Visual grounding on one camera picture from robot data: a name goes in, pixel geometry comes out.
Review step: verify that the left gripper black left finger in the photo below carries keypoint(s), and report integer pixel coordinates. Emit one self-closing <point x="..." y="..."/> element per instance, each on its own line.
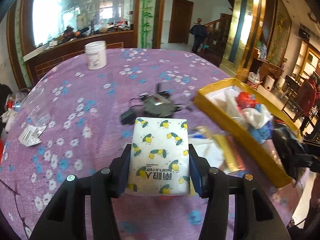
<point x="64" y="216"/>

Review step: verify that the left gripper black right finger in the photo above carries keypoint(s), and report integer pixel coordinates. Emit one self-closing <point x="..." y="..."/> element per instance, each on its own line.
<point x="255" y="215"/>

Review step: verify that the white towel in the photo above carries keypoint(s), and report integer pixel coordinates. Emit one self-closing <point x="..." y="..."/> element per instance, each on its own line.
<point x="258" y="116"/>

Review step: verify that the yellow red sponge pack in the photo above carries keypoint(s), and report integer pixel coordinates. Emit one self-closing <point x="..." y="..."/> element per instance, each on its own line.
<point x="224" y="155"/>

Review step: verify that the red bag blue cloth bundle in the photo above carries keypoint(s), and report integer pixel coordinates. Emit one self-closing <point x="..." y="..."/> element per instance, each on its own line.
<point x="245" y="100"/>

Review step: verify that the white cloth bundle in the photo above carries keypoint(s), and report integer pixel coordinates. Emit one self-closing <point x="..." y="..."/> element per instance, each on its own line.
<point x="207" y="147"/>

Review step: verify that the white bag red label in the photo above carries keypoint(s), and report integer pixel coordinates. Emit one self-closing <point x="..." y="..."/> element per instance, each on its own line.
<point x="232" y="108"/>

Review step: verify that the lemon print tissue pack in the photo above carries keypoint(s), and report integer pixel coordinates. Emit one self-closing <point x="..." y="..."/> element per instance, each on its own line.
<point x="159" y="160"/>

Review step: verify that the wooden chair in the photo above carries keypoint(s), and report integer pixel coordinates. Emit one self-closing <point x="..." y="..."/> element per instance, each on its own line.
<point x="292" y="99"/>

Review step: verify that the person in red jacket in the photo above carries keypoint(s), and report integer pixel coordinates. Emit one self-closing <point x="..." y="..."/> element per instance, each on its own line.
<point x="310" y="95"/>

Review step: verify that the yellow rimmed white tray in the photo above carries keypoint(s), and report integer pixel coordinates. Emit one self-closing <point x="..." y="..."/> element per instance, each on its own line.
<point x="209" y="100"/>

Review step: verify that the small white wrapper packet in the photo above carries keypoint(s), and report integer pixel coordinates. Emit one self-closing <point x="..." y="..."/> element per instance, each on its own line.
<point x="30" y="136"/>

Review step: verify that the purple floral tablecloth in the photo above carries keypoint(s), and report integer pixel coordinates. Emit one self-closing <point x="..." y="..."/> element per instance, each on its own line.
<point x="85" y="134"/>

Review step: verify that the clear plastic cup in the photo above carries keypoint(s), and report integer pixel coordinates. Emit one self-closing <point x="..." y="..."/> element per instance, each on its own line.
<point x="36" y="106"/>

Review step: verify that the black cup with clips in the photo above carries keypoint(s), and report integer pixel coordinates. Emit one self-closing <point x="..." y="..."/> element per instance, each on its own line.
<point x="157" y="105"/>

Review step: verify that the person in dark clothes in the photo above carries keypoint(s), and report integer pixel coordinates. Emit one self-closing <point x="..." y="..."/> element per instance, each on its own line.
<point x="200" y="33"/>

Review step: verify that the wooden cabinet counter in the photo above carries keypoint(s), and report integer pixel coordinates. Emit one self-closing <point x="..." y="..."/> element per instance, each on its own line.
<point x="42" y="63"/>

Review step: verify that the white plastic jar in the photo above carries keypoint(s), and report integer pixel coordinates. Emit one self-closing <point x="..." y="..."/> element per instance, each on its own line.
<point x="96" y="55"/>

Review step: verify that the brown wooden door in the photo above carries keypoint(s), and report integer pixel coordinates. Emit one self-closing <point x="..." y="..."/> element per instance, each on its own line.
<point x="181" y="14"/>

